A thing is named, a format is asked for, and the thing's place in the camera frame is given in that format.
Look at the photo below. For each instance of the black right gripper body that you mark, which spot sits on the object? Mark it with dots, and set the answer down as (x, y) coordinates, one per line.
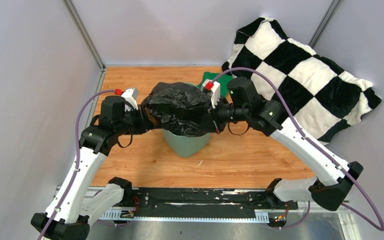
(225, 113)

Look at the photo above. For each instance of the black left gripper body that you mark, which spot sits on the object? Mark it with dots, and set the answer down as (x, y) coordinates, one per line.
(132, 122)

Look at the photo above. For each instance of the black plastic trash bag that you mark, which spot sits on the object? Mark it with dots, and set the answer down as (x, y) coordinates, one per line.
(178, 108)

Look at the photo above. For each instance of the green plastic trash bin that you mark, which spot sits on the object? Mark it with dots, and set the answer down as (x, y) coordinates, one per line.
(185, 146)

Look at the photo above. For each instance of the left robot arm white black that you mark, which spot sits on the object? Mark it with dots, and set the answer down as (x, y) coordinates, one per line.
(68, 217)

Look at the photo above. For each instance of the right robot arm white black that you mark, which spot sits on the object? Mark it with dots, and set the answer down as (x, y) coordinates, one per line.
(334, 176)

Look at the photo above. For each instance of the folded green cloth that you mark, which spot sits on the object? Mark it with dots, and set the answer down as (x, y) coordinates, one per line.
(223, 81)

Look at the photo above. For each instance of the black white checkered pillow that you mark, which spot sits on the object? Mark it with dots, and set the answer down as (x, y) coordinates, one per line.
(323, 97)

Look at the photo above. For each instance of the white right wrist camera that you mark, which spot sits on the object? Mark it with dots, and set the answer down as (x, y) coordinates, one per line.
(213, 88)

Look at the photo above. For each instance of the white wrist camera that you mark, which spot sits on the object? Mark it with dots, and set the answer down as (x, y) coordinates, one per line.
(130, 96)
(213, 88)

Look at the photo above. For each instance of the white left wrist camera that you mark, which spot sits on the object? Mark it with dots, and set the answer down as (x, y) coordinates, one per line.
(130, 96)

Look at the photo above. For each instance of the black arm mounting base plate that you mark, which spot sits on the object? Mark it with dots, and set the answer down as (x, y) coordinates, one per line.
(198, 204)

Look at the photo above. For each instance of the aluminium frame rail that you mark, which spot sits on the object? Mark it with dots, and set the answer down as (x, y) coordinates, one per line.
(300, 224)

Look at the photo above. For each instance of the left corner aluminium post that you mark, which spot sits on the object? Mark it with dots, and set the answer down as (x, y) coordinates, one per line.
(84, 33)

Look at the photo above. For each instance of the corner aluminium post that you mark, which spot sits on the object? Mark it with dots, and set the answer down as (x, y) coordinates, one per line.
(325, 21)
(84, 33)

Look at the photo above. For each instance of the right corner aluminium post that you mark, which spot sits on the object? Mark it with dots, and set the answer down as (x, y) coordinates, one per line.
(325, 21)

